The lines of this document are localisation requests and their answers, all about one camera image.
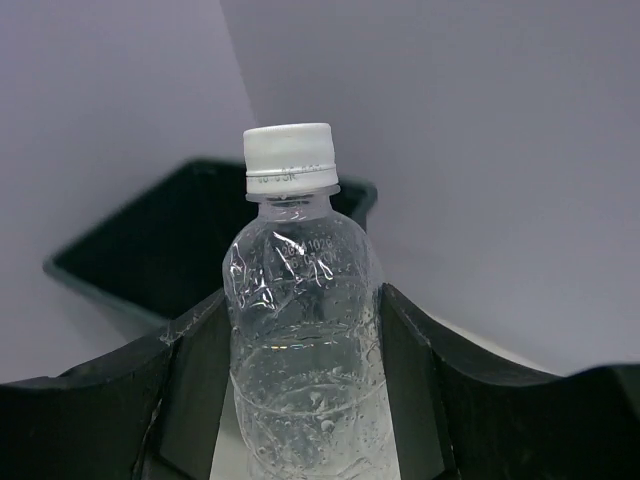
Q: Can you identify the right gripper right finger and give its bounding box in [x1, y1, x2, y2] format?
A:
[381, 285, 639, 479]

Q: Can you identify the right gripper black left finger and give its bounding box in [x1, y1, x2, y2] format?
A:
[1, 290, 230, 479]

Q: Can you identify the clear unlabelled bottle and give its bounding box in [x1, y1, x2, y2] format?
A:
[222, 123, 400, 479]

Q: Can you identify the dark green plastic bin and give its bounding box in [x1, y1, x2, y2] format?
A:
[44, 158, 382, 325]

